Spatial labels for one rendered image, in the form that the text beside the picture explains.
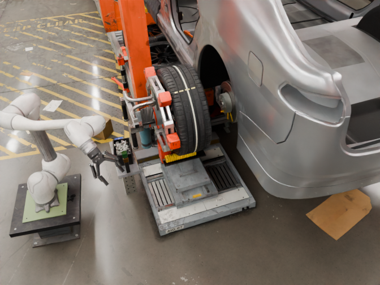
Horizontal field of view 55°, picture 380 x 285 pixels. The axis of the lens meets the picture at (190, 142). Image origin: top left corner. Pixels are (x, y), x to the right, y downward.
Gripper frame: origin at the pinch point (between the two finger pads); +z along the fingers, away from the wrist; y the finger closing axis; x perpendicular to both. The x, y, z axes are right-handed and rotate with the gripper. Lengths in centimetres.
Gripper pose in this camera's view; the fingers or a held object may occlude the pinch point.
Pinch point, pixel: (114, 176)
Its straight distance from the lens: 222.0
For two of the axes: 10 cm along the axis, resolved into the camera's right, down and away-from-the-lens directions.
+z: 6.4, 7.6, 0.7
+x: 1.7, -2.3, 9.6
